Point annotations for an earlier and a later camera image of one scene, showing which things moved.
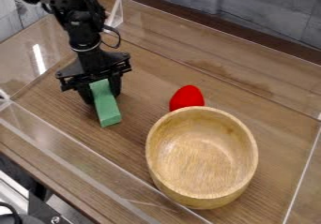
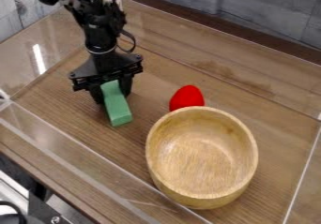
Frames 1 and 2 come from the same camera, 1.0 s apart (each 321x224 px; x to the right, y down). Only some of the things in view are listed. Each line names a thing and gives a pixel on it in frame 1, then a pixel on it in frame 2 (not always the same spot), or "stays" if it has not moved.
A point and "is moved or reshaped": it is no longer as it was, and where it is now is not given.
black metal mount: x=41 y=210 stays
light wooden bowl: x=201 y=154 stays
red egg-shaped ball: x=188 y=96 stays
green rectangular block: x=108 y=104 is moved or reshaped
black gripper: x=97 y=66 to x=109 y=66
